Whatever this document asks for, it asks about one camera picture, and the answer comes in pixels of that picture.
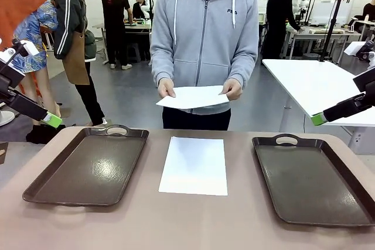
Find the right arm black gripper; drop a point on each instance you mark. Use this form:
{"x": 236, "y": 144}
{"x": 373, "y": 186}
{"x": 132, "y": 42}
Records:
{"x": 367, "y": 83}

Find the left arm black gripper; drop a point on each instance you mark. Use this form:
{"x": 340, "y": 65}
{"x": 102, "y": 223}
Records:
{"x": 8, "y": 81}

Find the white A4 papers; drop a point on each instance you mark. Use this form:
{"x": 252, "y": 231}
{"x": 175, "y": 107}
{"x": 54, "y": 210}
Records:
{"x": 193, "y": 97}

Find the white A4 paper sheet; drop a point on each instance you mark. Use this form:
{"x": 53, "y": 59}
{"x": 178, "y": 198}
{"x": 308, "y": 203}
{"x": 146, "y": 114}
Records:
{"x": 193, "y": 168}

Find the person's right forearm grey sleeve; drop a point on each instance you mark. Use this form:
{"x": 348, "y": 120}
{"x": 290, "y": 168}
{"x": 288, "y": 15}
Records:
{"x": 161, "y": 62}

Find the person's left forearm grey sleeve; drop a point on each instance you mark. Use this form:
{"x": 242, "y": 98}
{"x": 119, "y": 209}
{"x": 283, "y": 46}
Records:
{"x": 246, "y": 62}

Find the person's left hand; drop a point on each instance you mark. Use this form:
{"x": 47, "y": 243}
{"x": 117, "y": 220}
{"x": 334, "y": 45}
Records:
{"x": 233, "y": 89}

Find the person's right hand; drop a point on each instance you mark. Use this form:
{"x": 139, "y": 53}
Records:
{"x": 167, "y": 87}

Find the white round fan base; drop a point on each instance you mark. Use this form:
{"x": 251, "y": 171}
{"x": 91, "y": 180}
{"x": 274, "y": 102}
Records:
{"x": 6, "y": 119}

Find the black bag on floor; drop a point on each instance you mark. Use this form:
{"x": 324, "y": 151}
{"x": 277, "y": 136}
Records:
{"x": 44, "y": 134}

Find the white side table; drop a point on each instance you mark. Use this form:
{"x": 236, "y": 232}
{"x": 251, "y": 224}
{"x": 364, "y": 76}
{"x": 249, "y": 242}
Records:
{"x": 310, "y": 86}

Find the brown wooden object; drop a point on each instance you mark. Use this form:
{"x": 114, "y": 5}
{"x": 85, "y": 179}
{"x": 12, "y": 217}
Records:
{"x": 3, "y": 153}

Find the light background workbench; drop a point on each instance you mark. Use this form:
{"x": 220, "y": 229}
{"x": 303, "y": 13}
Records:
{"x": 316, "y": 32}

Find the person in blue floral dress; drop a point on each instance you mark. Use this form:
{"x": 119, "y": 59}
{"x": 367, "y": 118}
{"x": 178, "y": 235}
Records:
{"x": 38, "y": 27}

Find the black tripod stand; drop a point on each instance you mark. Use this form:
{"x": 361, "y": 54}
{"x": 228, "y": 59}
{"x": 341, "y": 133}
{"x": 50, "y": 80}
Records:
{"x": 332, "y": 27}

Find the brown tray with glossy reflection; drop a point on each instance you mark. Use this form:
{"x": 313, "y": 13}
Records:
{"x": 88, "y": 168}

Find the brown matte plastic tray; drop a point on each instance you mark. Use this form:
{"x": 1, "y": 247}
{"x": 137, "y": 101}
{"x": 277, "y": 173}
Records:
{"x": 307, "y": 185}

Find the person in dark puffer jacket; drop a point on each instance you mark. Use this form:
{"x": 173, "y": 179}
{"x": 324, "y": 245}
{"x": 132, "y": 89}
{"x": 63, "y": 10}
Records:
{"x": 90, "y": 45}

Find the seated person in black top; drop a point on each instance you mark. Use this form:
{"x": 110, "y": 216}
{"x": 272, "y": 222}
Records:
{"x": 369, "y": 10}

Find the seated person in black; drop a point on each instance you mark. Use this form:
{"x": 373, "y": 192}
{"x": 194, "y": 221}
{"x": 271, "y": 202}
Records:
{"x": 369, "y": 10}
{"x": 139, "y": 8}

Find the person in green striped jacket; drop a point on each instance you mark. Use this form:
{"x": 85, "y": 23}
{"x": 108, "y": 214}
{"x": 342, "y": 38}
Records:
{"x": 70, "y": 13}

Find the person in orange garment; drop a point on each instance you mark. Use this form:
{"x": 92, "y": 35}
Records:
{"x": 17, "y": 4}

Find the standing person in black clothes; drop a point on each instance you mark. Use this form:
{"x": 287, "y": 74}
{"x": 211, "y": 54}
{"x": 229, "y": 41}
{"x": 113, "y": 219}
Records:
{"x": 278, "y": 13}

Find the grey stool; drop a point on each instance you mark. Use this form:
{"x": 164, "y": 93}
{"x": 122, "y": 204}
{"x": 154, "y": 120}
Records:
{"x": 133, "y": 52}

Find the man in black red-print t-shirt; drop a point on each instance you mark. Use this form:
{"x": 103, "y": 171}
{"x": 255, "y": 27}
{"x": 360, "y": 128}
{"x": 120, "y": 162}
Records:
{"x": 115, "y": 7}

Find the dark background workbench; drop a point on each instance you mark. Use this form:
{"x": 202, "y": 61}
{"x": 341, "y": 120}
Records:
{"x": 137, "y": 27}

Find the person in grey hoodie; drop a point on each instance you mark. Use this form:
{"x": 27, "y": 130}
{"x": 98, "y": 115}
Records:
{"x": 205, "y": 27}

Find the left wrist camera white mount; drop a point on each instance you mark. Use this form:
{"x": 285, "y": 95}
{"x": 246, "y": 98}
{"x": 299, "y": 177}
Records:
{"x": 27, "y": 48}

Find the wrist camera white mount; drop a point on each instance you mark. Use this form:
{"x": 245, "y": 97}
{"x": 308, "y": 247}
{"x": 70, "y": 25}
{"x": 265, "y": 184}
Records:
{"x": 27, "y": 48}
{"x": 356, "y": 48}

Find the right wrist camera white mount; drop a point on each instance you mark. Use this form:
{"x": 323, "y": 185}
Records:
{"x": 356, "y": 48}

